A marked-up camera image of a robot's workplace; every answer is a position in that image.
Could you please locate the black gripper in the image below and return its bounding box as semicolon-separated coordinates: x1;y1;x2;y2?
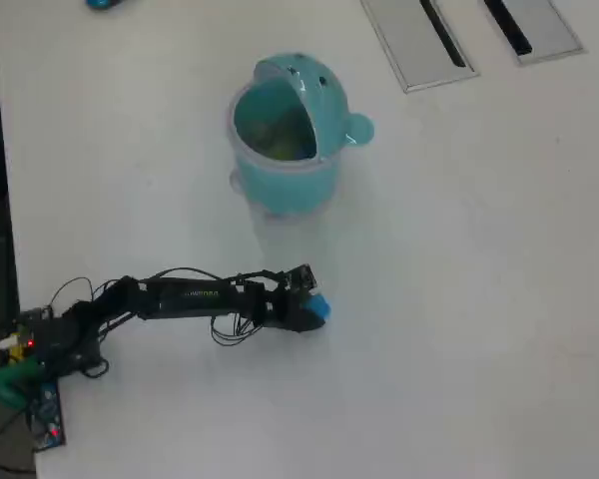
265;286;329;333

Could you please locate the blue lego block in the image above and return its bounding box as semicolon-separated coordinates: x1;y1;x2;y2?
303;293;333;323

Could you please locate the green lego block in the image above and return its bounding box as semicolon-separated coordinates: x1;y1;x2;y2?
267;137;300;161

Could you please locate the teal bin with flip lid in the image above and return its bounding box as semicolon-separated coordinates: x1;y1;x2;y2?
228;53;376;224

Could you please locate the blue circuit board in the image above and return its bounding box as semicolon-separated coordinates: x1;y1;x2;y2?
27;381;67;453

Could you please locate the green table clamp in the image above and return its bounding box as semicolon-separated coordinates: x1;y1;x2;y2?
0;358;46;410

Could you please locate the small wrist camera board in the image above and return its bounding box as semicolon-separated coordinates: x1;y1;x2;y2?
282;262;320;295

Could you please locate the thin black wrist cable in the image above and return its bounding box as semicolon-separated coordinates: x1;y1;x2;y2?
210;311;266;348

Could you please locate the grey desk cable grommet plate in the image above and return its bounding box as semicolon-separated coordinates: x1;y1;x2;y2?
359;0;481;95
476;0;585;68

